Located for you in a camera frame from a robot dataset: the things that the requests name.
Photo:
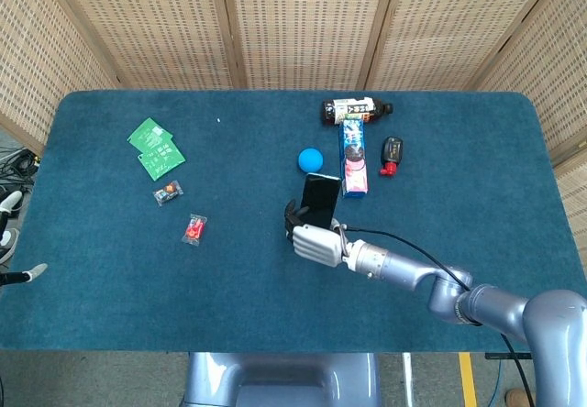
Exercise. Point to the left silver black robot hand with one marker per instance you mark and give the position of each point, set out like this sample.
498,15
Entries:
34,271

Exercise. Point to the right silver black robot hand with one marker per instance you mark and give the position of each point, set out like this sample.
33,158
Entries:
316,244

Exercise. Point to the black smartphone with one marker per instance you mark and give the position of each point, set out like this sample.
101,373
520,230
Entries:
321,198

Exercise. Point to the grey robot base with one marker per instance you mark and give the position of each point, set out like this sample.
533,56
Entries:
282,379

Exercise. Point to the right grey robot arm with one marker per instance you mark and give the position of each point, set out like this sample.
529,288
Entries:
403,271

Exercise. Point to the black white sneaker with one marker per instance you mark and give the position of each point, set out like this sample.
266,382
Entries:
10,244

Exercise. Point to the blue table cloth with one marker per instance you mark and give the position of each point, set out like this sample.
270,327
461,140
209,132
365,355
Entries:
114,288

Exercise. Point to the blue ball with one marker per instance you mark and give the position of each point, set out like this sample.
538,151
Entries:
311,161

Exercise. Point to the blue cookie box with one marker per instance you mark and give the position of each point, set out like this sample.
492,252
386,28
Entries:
354,159

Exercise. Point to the small black red bottle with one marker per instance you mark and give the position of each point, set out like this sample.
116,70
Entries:
392,152

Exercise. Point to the small red snack packet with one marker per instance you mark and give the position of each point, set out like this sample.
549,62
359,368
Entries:
195,229

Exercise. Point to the dark tea bottle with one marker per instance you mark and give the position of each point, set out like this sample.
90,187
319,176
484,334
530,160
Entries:
353,110

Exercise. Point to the small dark snack packet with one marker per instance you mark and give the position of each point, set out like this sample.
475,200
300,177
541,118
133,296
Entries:
168,192

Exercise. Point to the white table leg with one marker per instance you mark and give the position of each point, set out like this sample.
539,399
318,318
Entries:
407,379

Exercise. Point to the green sachet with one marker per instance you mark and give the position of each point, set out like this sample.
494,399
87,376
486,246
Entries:
147,135
162,161

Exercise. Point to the yellow floor tape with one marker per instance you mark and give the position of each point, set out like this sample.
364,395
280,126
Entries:
468,379

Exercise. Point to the woven bamboo screen panel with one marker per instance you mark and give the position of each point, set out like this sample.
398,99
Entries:
302,26
555,72
32,58
449,26
151,26

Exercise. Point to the brown shoe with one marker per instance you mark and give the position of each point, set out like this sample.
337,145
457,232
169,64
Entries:
518,399

